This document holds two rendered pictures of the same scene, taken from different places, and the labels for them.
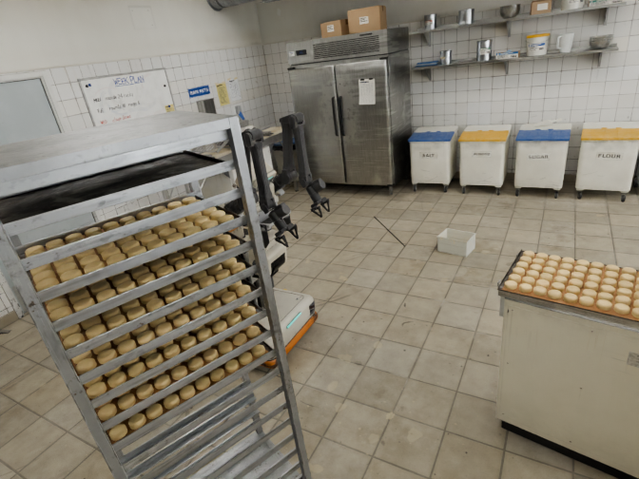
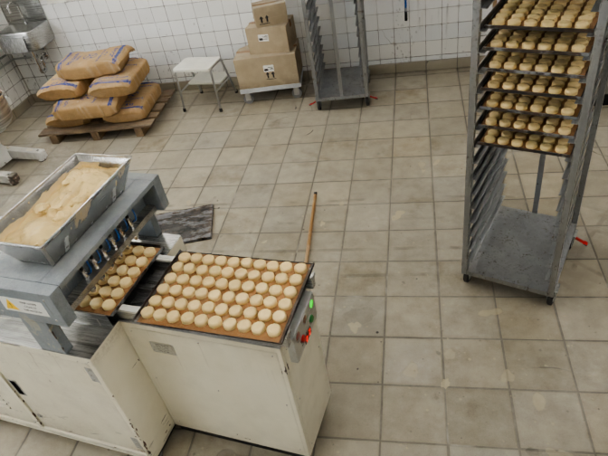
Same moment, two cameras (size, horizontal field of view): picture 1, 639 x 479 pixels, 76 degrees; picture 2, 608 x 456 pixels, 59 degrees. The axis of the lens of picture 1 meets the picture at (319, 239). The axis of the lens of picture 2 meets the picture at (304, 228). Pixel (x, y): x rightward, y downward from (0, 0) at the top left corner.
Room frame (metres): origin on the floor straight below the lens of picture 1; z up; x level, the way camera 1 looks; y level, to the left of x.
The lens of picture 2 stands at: (3.01, -1.22, 2.33)
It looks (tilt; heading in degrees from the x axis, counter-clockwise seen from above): 38 degrees down; 163
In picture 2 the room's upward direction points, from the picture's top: 11 degrees counter-clockwise
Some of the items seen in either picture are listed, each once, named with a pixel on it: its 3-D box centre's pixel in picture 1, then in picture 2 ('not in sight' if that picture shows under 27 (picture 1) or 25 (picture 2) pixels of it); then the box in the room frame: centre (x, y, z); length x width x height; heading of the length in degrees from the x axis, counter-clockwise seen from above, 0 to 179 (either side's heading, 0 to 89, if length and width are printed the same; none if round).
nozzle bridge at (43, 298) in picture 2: not in sight; (92, 255); (1.07, -1.54, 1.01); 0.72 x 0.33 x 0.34; 138
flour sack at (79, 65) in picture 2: not in sight; (94, 62); (-2.59, -1.29, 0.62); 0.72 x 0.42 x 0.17; 64
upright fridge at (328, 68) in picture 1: (352, 116); not in sight; (5.94, -0.70, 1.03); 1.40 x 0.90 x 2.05; 58
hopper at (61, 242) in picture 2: not in sight; (68, 209); (1.07, -1.54, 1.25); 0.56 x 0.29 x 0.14; 138
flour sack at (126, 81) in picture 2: not in sight; (120, 76); (-2.44, -1.11, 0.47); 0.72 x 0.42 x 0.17; 153
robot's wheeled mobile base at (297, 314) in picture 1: (259, 320); not in sight; (2.58, 0.53, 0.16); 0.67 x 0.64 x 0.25; 58
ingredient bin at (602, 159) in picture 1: (606, 161); not in sight; (4.42, -3.35, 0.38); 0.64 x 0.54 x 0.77; 145
